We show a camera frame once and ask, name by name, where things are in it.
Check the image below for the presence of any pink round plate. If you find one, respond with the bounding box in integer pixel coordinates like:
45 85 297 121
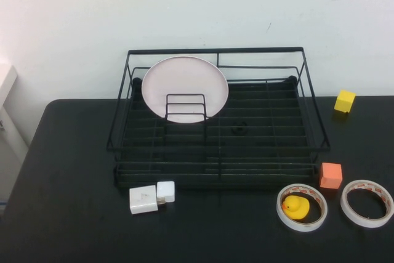
141 55 230 124

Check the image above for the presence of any black plastic drip tray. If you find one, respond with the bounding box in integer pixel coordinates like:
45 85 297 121
114 75 318 190

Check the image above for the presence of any small white power adapter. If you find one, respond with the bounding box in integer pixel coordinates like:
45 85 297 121
156 180 175 204

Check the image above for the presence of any large white power adapter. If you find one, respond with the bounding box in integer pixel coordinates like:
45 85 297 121
129 184 159 215

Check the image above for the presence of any yellow rubber duck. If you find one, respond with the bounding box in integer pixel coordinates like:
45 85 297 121
281 195 310 221

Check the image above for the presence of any orange cube block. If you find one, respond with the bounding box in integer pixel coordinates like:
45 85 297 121
319 162 343 190

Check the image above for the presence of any yellow cube block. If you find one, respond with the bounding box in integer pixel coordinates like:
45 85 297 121
334 89 356 113

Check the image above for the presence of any white double-sided tape roll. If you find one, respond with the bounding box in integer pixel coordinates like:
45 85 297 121
340 179 394 229
276 183 328 232

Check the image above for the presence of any black wire dish rack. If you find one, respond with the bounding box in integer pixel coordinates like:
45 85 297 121
106 46 331 190

